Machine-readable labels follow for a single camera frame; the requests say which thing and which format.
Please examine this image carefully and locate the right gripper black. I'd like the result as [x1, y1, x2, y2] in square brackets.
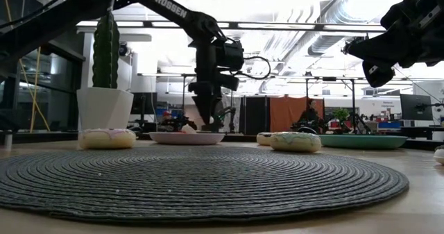
[343, 0, 444, 88]

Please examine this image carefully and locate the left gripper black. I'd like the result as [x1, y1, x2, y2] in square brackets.
[188, 39, 240, 126]

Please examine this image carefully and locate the large chocolate frosted donut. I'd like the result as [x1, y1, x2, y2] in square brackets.
[256, 131, 278, 147]

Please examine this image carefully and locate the large mint frosted donut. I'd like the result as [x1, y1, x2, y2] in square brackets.
[269, 131, 323, 153]

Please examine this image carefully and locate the large purple frosted donut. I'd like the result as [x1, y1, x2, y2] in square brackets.
[78, 128, 137, 150]

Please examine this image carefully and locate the small chocolate frosted donut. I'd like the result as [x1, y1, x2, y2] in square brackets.
[433, 145, 444, 165]

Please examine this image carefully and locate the lavender plate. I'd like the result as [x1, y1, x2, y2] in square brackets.
[148, 131, 226, 146]

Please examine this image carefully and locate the black partition panel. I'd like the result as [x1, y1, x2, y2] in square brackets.
[244, 95, 270, 136]

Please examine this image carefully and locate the black computer monitor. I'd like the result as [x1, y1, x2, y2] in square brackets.
[400, 94, 434, 121]
[130, 92, 157, 115]

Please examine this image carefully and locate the green background plant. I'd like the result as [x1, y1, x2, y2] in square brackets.
[332, 108, 351, 124]

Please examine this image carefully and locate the orange curtain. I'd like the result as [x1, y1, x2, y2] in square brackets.
[269, 95, 325, 133]

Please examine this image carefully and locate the grey round woven placemat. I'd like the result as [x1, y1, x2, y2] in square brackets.
[0, 147, 410, 224]

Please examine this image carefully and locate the person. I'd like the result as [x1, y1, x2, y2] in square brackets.
[298, 99, 325, 134]

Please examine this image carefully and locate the teal plate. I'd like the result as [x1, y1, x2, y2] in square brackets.
[317, 133, 409, 150]

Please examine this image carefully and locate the white angular plant pot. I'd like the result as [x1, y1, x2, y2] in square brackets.
[76, 86, 135, 133]

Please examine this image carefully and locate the green cactus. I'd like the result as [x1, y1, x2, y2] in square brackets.
[92, 10, 121, 89]

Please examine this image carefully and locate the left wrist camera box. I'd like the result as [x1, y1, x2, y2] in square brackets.
[221, 39, 246, 72]

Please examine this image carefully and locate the black left camera cable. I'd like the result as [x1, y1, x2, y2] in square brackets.
[238, 55, 272, 81]

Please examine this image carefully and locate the black aluminium table frame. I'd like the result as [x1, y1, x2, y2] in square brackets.
[0, 129, 444, 151]

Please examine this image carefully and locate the yellow extension cable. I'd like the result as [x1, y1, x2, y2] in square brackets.
[1, 0, 51, 133]

